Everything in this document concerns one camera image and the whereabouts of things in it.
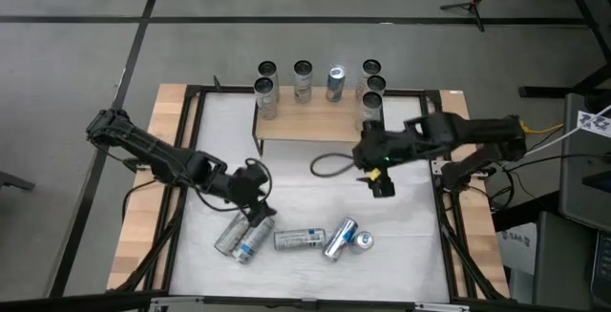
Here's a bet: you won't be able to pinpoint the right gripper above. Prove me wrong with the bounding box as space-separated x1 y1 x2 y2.
351 119 421 199

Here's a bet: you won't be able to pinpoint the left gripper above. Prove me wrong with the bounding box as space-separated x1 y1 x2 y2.
209 161 278 228

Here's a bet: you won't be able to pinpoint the white Celsius can pineapple print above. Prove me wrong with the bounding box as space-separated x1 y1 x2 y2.
213 211 253 257
257 59 281 106
253 75 279 121

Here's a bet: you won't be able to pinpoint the white Celsius can blue palm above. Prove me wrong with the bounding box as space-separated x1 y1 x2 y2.
230 215 277 264
273 227 327 252
292 59 315 105

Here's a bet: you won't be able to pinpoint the wooden shelf black metal legs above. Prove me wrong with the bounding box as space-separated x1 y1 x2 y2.
251 85 387 161

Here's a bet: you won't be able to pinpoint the white cardboard box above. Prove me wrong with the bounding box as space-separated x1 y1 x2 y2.
495 223 538 275

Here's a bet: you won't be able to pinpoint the black tripod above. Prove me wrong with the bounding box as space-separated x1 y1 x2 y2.
438 0 488 33

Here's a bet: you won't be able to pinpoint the grey box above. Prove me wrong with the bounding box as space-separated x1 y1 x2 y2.
532 210 598 309

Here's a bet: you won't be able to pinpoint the grey cabinet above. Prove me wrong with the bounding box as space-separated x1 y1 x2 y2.
558 93 611 233

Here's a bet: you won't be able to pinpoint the black tablet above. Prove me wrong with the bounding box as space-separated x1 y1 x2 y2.
580 169 611 194

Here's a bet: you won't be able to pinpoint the white paper marker tag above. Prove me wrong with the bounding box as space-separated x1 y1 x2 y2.
576 109 611 140

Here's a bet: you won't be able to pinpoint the black keyboard device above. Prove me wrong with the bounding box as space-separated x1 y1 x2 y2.
590 229 611 306

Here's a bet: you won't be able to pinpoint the grey stand foot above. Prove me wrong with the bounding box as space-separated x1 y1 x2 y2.
0 171 37 193

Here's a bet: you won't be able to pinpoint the black metal stand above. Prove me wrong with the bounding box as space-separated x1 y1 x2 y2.
517 0 611 99

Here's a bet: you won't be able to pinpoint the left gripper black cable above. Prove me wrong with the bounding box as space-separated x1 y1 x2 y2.
194 157 274 213

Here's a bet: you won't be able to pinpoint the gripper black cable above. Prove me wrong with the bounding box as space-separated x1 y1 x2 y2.
194 157 274 213
309 152 358 178

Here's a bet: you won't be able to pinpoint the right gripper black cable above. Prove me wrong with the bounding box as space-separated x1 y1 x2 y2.
309 152 358 178

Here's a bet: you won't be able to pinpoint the black aluminium table frame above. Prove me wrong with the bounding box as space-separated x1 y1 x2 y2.
107 82 510 312

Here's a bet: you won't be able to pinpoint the silver metal bracket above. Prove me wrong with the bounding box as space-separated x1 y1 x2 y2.
413 302 472 312
150 295 204 309

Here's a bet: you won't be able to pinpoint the black cable bundle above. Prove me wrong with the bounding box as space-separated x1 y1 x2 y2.
470 154 564 213

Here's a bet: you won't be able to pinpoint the yellow cable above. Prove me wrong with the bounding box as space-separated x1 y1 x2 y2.
522 121 565 135

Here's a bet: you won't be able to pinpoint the white cable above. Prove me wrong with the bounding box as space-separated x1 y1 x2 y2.
527 104 611 158

